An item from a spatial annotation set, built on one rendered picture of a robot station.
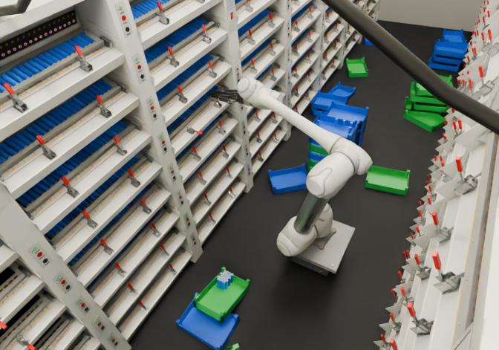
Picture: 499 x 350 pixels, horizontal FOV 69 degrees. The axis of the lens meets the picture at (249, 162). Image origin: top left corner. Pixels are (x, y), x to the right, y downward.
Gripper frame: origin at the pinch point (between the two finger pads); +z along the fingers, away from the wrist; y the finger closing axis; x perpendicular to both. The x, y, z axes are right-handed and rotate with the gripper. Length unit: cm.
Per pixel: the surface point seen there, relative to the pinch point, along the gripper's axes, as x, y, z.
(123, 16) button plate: 62, -50, -12
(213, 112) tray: -8.5, -6.0, 1.2
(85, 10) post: 66, -54, 2
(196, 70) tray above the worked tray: 17.2, -5.4, 4.6
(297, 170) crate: -101, 54, -12
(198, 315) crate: -102, -82, -10
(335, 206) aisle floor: -108, 33, -51
